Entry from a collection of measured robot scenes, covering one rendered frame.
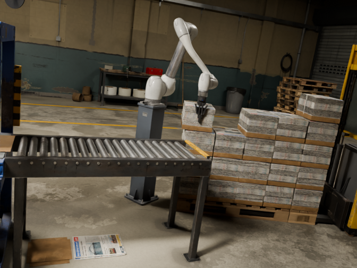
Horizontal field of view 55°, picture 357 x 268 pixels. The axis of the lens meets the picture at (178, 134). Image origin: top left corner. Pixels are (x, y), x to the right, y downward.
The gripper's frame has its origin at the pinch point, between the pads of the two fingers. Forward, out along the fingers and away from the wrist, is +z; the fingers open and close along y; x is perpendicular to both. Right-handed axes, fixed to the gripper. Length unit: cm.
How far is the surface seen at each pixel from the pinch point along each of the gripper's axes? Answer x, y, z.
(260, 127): -3, -59, 2
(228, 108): -700, -173, 79
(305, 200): -4, -119, 71
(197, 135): -3.0, -0.8, 16.9
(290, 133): -3, -90, 4
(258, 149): -4, -62, 24
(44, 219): 38, 124, 96
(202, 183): 77, 1, 34
